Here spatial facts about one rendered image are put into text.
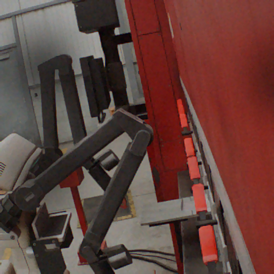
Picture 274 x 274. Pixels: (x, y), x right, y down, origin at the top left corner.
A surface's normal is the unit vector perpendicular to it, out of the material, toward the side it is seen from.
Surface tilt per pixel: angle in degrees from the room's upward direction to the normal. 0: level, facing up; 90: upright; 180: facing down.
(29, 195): 86
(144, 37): 90
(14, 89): 90
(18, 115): 90
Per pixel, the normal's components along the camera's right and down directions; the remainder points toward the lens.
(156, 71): -0.06, 0.23
